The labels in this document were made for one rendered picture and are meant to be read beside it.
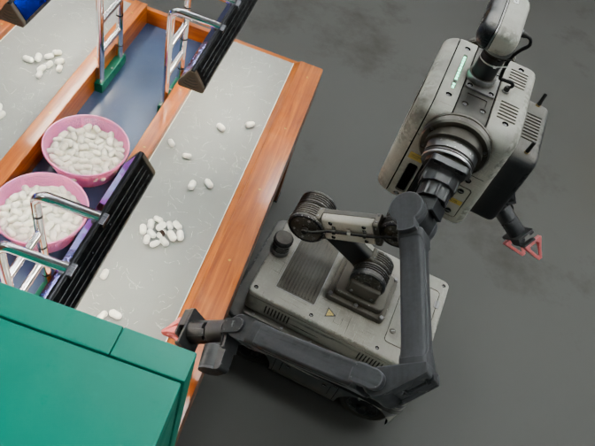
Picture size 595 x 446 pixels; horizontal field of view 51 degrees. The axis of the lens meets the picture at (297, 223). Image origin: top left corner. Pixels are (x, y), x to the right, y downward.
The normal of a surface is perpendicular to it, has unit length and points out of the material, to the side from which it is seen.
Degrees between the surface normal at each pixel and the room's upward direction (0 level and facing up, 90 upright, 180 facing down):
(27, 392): 0
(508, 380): 0
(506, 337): 0
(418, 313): 39
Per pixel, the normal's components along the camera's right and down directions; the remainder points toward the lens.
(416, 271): -0.44, -0.53
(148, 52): 0.23, -0.59
